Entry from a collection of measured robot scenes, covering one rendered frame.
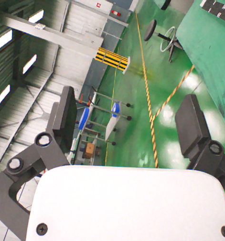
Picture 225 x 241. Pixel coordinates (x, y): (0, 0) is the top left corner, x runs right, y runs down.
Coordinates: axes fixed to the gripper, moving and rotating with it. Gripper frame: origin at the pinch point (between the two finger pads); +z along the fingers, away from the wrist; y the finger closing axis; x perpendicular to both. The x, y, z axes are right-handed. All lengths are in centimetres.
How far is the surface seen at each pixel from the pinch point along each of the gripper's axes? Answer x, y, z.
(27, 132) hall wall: -727, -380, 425
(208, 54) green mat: -27, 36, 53
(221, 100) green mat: -28, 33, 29
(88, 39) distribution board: -558, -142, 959
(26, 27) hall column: -263, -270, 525
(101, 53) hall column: -334, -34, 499
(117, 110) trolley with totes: -298, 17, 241
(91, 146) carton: -513, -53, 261
